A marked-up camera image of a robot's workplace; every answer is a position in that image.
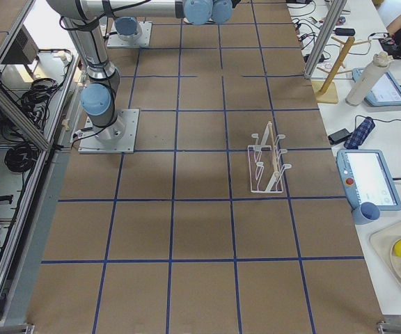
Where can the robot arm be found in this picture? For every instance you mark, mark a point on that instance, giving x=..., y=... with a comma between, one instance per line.
x=81, y=19
x=128, y=28

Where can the wooden cup stand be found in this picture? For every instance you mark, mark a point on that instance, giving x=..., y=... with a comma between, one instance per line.
x=326, y=91

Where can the black power adapter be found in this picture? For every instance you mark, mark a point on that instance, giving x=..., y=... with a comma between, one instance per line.
x=339, y=136

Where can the plaid folded umbrella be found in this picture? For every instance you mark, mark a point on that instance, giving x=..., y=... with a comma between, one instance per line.
x=360, y=134

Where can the blue teach pendant near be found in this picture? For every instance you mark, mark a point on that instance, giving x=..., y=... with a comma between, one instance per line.
x=366, y=178

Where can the blue teach pendant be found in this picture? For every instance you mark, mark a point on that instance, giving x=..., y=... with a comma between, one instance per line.
x=366, y=178
x=386, y=92

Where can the blue teach pendant far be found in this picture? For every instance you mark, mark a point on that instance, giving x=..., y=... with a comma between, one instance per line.
x=386, y=92

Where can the white wire cup rack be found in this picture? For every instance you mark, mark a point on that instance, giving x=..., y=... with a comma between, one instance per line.
x=264, y=155

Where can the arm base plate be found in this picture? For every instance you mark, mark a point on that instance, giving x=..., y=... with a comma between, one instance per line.
x=140, y=38
x=119, y=137

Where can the aluminium frame post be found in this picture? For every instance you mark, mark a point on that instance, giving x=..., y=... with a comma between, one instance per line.
x=328, y=26

